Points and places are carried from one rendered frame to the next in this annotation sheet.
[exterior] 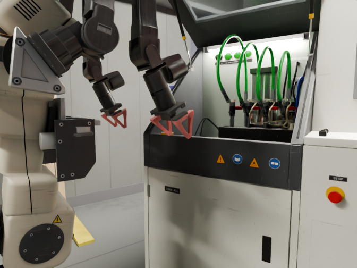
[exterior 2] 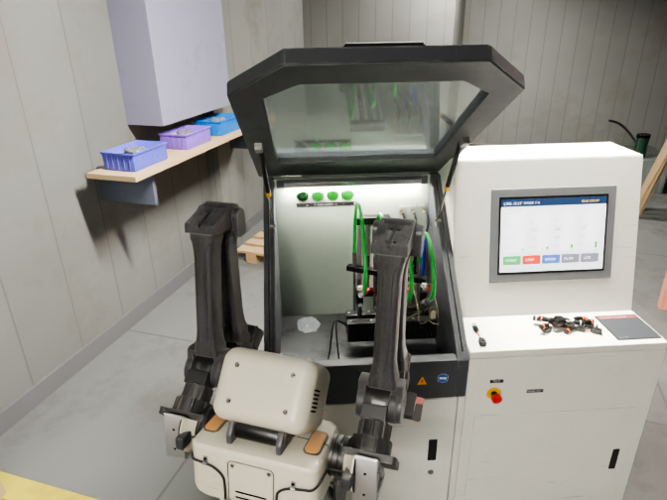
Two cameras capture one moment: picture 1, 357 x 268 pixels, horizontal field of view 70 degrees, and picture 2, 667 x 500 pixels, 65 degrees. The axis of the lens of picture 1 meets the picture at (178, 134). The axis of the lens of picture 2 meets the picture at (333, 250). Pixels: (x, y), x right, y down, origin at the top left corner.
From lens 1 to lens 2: 1.25 m
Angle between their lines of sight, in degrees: 39
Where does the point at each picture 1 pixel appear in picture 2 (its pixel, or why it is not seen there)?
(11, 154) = not seen: outside the picture
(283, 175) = (451, 386)
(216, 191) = not seen: hidden behind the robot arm
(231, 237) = (396, 450)
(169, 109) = (409, 410)
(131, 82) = (18, 161)
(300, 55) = (416, 201)
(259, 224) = (426, 432)
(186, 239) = not seen: hidden behind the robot
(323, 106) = (464, 291)
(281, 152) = (450, 367)
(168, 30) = (64, 15)
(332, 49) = (468, 228)
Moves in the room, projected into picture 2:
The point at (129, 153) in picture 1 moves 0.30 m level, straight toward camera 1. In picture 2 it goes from (50, 305) to (71, 323)
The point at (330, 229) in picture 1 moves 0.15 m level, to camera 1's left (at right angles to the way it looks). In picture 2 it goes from (488, 420) to (461, 437)
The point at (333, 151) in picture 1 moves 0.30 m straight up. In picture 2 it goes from (494, 361) to (505, 284)
